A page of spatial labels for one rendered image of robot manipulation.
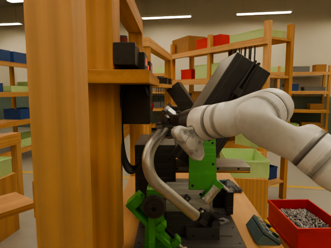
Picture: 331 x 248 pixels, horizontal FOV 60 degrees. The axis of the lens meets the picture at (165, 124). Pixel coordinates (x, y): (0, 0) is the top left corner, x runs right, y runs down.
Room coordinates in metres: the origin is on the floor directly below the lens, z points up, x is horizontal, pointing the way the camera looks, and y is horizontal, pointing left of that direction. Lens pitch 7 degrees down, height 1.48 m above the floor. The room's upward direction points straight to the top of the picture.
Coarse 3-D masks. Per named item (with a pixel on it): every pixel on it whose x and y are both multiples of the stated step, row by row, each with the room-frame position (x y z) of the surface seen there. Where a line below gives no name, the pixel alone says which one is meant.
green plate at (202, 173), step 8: (208, 144) 1.19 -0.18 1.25; (208, 152) 1.18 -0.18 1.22; (192, 160) 1.17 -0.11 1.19; (200, 160) 1.17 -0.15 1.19; (208, 160) 1.17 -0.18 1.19; (192, 168) 1.17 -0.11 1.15; (200, 168) 1.16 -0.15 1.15; (208, 168) 1.16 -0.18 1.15; (192, 176) 1.16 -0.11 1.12; (200, 176) 1.16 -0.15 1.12; (208, 176) 1.16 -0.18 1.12; (216, 176) 1.16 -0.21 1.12; (192, 184) 1.15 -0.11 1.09; (200, 184) 1.15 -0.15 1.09; (208, 184) 1.15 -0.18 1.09
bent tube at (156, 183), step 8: (160, 128) 0.73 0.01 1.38; (152, 136) 0.72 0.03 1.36; (160, 136) 0.72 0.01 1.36; (152, 144) 0.70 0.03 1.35; (144, 152) 0.70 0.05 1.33; (152, 152) 0.70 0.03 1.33; (144, 160) 0.69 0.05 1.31; (152, 160) 0.69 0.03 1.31; (144, 168) 0.69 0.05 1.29; (152, 168) 0.69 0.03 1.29; (152, 176) 0.69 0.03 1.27; (152, 184) 0.69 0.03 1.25; (160, 184) 0.69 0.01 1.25; (160, 192) 0.70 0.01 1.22; (168, 192) 0.70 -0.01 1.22; (176, 192) 0.72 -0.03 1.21; (168, 200) 0.71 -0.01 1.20; (176, 200) 0.71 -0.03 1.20; (184, 200) 0.72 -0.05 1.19; (184, 208) 0.72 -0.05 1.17; (192, 208) 0.73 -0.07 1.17; (192, 216) 0.73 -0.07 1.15
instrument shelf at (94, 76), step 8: (88, 72) 0.83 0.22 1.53; (96, 72) 0.83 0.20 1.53; (104, 72) 0.83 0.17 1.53; (112, 72) 0.83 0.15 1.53; (120, 72) 0.83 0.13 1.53; (128, 72) 0.83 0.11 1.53; (136, 72) 0.83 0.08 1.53; (144, 72) 0.83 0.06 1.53; (88, 80) 0.83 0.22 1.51; (96, 80) 0.83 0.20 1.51; (104, 80) 0.83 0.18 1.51; (112, 80) 0.83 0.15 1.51; (120, 80) 0.83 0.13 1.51; (128, 80) 0.83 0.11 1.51; (136, 80) 0.83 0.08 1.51; (144, 80) 0.83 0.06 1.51; (152, 80) 0.98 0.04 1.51
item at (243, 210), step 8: (224, 176) 1.87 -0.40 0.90; (240, 192) 1.57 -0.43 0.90; (240, 200) 1.45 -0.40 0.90; (248, 200) 1.45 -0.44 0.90; (240, 208) 1.35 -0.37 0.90; (248, 208) 1.35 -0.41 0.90; (232, 216) 1.26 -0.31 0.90; (240, 216) 1.26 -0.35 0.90; (248, 216) 1.26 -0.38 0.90; (240, 224) 1.18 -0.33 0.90; (240, 232) 1.11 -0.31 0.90; (248, 232) 1.11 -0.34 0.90; (248, 240) 1.05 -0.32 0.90
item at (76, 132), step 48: (48, 0) 0.54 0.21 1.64; (96, 0) 0.92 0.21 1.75; (48, 48) 0.54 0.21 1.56; (96, 48) 0.92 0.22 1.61; (48, 96) 0.54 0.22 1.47; (96, 96) 0.92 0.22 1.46; (48, 144) 0.54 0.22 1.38; (96, 144) 0.92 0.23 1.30; (48, 192) 0.54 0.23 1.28; (96, 192) 0.92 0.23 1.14; (48, 240) 0.54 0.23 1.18; (96, 240) 0.92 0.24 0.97
